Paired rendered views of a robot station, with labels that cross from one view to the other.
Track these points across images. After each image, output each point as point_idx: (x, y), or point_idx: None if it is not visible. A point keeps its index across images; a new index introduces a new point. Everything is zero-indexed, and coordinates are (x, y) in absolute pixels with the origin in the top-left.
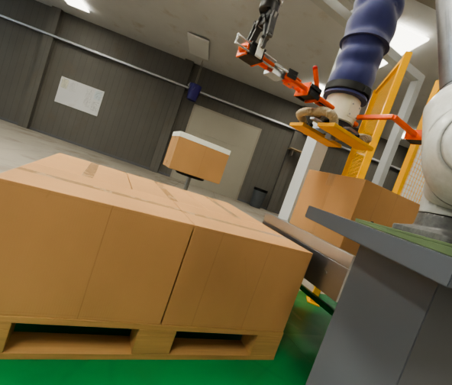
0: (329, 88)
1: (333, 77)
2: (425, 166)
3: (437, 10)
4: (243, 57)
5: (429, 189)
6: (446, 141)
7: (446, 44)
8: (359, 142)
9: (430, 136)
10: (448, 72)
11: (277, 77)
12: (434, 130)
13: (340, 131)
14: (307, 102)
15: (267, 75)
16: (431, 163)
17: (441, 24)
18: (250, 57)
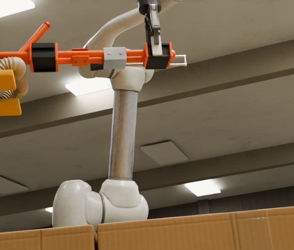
0: None
1: None
2: (139, 218)
3: (130, 137)
4: (165, 61)
5: (100, 220)
6: (148, 212)
7: (132, 159)
8: None
9: (144, 207)
10: (131, 173)
11: (111, 67)
12: (145, 205)
13: (3, 115)
14: (31, 63)
15: (121, 62)
16: (142, 218)
17: (131, 147)
18: (160, 65)
